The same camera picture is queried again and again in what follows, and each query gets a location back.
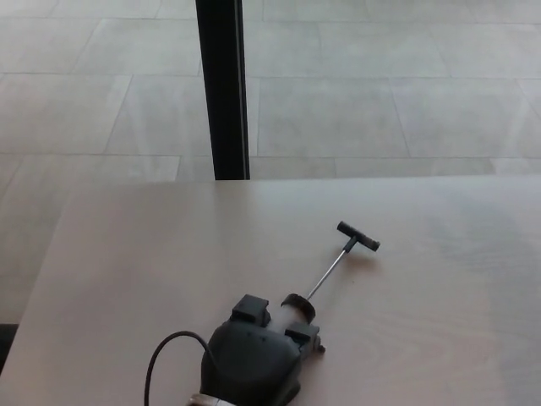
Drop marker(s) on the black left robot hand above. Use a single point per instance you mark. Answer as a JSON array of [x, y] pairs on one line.
[[249, 359]]

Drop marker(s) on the black vertical frame post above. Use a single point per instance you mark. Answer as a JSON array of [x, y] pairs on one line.
[[222, 84]]

